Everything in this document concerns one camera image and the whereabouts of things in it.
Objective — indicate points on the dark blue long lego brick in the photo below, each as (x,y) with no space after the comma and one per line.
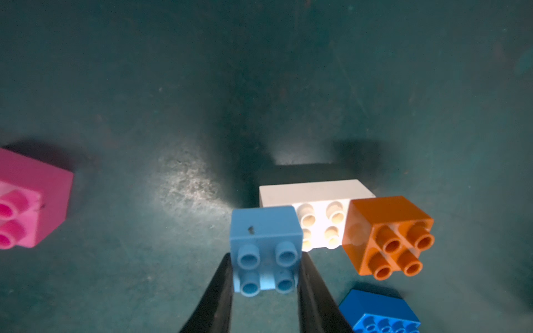
(369,312)

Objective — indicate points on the orange small lego brick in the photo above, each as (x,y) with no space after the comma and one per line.
(384,235)

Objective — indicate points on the white long lego brick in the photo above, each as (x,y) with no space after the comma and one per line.
(321,208)

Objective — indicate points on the magenta small lego brick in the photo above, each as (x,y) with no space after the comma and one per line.
(34,199)

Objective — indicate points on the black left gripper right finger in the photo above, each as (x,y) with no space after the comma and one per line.
(317,309)

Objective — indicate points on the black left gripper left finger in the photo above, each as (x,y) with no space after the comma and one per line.
(213,312)

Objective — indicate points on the light blue small lego brick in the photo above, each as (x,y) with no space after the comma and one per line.
(266,249)

